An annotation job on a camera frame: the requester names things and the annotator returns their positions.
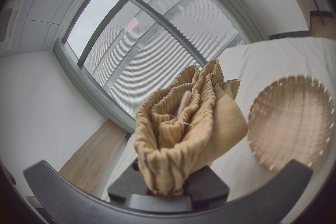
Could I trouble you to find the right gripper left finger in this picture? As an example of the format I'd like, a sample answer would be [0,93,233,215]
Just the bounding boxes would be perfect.
[108,159,152,202]

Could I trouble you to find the tan shorts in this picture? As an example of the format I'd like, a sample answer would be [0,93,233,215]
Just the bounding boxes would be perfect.
[134,58,248,197]

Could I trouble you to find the round woven basket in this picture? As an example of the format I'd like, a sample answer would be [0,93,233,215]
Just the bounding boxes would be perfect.
[247,75,335,173]

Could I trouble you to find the window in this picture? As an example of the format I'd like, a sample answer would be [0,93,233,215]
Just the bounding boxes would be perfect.
[66,0,250,116]

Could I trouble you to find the white ceiling air conditioner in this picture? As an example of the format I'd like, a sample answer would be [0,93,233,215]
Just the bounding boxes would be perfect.
[0,0,28,51]

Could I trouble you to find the bed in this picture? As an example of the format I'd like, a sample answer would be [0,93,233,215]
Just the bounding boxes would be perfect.
[59,10,336,202]

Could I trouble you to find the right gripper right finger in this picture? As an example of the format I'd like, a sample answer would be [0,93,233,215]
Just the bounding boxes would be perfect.
[183,165,230,201]

